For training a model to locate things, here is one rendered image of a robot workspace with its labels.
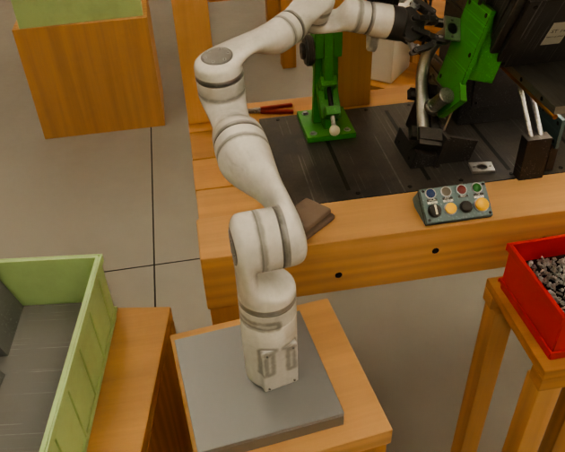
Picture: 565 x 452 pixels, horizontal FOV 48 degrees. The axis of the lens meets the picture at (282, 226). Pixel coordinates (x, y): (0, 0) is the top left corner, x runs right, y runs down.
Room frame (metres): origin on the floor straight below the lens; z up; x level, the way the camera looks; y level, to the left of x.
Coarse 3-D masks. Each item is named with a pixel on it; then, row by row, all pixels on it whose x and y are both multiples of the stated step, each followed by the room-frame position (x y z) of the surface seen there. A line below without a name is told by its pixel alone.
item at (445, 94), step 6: (444, 90) 1.30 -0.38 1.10; (450, 90) 1.31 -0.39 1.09; (438, 96) 1.30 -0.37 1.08; (444, 96) 1.29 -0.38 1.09; (450, 96) 1.29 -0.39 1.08; (426, 102) 1.34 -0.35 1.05; (432, 102) 1.31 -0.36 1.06; (438, 102) 1.30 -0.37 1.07; (444, 102) 1.28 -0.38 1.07; (450, 102) 1.28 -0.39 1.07; (426, 108) 1.33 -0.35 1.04; (432, 108) 1.31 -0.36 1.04; (438, 108) 1.31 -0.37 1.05; (432, 114) 1.32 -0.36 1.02
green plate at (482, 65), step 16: (464, 16) 1.40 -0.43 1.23; (480, 16) 1.33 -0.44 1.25; (464, 32) 1.37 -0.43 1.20; (480, 32) 1.31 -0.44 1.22; (448, 48) 1.41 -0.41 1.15; (464, 48) 1.34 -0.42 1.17; (480, 48) 1.30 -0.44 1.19; (448, 64) 1.38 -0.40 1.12; (464, 64) 1.32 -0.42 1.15; (480, 64) 1.31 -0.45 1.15; (496, 64) 1.32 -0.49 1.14; (448, 80) 1.35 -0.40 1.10; (464, 80) 1.30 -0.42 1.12; (480, 80) 1.31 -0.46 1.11
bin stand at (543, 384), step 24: (504, 312) 0.90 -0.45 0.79; (480, 336) 0.98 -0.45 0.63; (504, 336) 0.95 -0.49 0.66; (528, 336) 0.82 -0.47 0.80; (480, 360) 0.95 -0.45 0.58; (552, 360) 0.76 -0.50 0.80; (480, 384) 0.94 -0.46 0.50; (528, 384) 0.77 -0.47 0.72; (552, 384) 0.74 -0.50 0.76; (480, 408) 0.94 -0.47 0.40; (528, 408) 0.75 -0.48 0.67; (552, 408) 0.75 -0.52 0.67; (456, 432) 0.98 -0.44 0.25; (480, 432) 0.95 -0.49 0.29; (528, 432) 0.74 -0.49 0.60; (552, 432) 1.00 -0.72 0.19
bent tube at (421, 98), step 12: (444, 24) 1.39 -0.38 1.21; (456, 24) 1.40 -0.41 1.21; (444, 36) 1.37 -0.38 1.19; (456, 36) 1.38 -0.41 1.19; (432, 48) 1.43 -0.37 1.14; (420, 60) 1.45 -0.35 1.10; (420, 72) 1.43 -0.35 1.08; (420, 84) 1.41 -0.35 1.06; (420, 96) 1.39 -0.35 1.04; (420, 108) 1.37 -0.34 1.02; (420, 120) 1.34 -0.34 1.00
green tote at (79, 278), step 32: (64, 256) 0.94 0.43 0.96; (96, 256) 0.93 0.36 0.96; (32, 288) 0.93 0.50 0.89; (64, 288) 0.93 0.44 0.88; (96, 288) 0.87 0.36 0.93; (96, 320) 0.83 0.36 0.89; (96, 352) 0.78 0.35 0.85; (64, 384) 0.63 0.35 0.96; (96, 384) 0.74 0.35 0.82; (64, 416) 0.60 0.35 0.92; (64, 448) 0.56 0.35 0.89
